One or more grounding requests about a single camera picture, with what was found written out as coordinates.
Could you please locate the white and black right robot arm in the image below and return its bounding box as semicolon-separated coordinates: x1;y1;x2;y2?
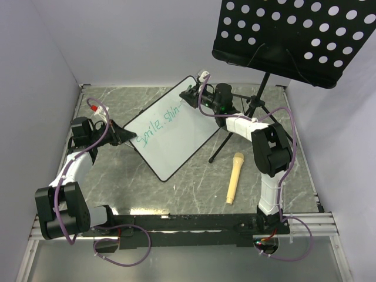
179;83;295;234

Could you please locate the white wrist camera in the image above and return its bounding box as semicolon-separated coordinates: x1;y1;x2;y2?
196;69;211;86
90;105;109;122

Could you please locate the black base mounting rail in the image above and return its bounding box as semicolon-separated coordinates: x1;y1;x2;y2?
82;213;290;250

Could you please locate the beige microphone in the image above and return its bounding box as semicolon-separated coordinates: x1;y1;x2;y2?
226;152;244;204

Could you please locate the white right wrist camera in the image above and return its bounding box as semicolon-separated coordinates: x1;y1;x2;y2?
196;69;211;86

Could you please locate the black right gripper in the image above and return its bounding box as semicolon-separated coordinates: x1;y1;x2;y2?
179;83;221;113

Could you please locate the black perforated music stand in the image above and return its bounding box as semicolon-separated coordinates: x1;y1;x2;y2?
212;1;375;156

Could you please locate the white whiteboard with black frame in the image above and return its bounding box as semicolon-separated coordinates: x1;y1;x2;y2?
125;76;219;182

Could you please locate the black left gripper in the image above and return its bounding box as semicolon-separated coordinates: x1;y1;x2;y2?
89;119;136;147

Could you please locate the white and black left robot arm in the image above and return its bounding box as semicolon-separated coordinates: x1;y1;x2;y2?
35;117;137;240

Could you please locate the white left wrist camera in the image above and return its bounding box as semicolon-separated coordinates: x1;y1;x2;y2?
90;105;109;122

